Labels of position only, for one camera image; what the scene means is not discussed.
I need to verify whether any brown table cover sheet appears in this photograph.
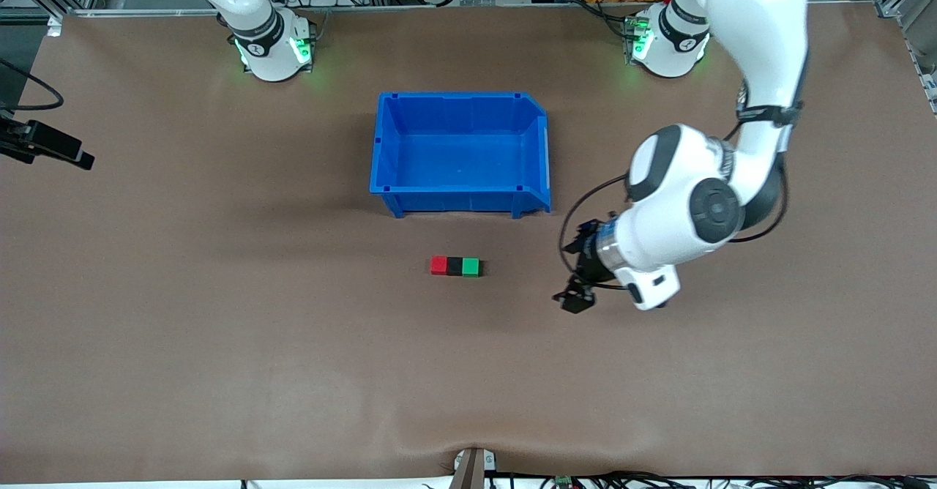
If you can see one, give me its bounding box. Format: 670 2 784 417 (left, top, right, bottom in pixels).
0 4 937 484

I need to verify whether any blue plastic storage bin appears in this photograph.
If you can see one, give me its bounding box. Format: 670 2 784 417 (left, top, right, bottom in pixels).
370 92 552 219

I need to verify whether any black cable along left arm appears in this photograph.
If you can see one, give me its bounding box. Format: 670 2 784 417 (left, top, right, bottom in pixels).
725 72 807 245

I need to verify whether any metal table edge rail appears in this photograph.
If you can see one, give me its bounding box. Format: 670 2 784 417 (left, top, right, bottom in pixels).
62 3 879 18

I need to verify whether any aluminium frame profile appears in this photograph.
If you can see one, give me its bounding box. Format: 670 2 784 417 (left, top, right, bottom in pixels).
875 0 937 115

